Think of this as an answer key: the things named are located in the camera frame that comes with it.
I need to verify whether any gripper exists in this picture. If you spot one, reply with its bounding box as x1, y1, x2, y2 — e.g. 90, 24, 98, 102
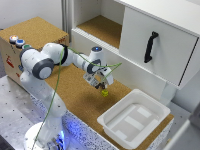
83, 66, 115, 88

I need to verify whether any yellow block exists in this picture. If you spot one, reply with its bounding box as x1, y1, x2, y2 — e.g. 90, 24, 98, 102
101, 89, 110, 98

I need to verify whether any white cabinet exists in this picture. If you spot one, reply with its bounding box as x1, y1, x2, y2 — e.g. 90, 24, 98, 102
70, 0, 200, 108

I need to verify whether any white plastic box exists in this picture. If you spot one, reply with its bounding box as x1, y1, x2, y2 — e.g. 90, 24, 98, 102
96, 88, 172, 150

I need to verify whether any white sliding door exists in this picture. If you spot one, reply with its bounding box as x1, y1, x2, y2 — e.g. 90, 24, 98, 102
118, 6, 200, 89

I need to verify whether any wooden drawer box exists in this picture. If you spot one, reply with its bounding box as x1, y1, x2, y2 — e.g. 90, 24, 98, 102
0, 16, 71, 85

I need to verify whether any green button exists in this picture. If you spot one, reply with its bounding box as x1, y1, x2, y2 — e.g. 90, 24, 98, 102
21, 43, 33, 51

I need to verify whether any blue button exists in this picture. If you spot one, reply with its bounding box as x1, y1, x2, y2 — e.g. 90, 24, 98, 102
15, 38, 26, 48

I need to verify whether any red button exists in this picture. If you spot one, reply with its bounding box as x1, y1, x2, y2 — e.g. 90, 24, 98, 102
8, 34, 19, 44

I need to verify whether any black door handle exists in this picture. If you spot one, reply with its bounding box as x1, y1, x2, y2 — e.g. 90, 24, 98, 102
143, 30, 160, 64

